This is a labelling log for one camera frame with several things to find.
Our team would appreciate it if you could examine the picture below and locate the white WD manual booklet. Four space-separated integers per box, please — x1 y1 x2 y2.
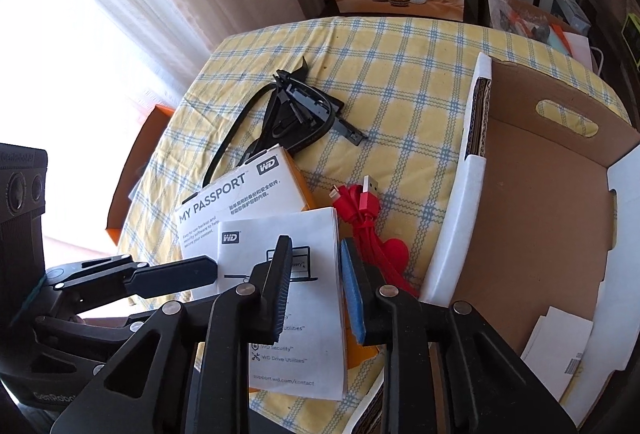
216 207 346 400

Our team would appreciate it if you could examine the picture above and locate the red USB cable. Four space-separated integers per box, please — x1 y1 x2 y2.
328 175 420 299

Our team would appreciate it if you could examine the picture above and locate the white orange WD Passport box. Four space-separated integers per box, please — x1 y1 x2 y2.
175 147 378 373

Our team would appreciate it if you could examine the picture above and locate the white brown cardboard tray box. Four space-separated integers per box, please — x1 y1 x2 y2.
356 54 639 433

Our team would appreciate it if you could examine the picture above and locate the white paper with barcode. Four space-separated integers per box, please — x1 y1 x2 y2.
521 306 593 402

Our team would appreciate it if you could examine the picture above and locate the sheer white curtain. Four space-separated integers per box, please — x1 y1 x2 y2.
1 0 323 199

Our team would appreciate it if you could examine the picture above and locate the clear plastic bag of items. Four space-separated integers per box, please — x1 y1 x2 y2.
487 0 551 42

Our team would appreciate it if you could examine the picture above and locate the grey small box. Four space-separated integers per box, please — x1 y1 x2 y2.
551 0 591 35

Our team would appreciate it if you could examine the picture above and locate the green yellow portable device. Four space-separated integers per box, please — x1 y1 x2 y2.
622 12 640 70

